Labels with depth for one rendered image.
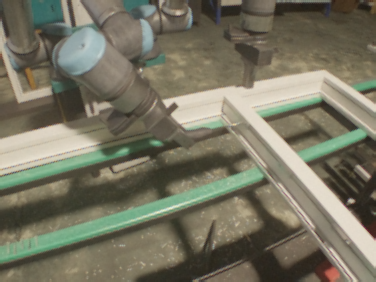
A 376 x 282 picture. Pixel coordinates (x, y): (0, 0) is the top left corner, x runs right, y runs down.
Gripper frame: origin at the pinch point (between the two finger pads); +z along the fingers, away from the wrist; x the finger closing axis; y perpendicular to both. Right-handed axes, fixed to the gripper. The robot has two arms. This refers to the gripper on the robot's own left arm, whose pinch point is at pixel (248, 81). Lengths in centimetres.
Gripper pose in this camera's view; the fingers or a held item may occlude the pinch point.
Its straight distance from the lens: 88.3
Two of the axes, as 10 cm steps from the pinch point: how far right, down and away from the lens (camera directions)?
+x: -3.7, -6.0, 7.0
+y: 9.3, -2.4, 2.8
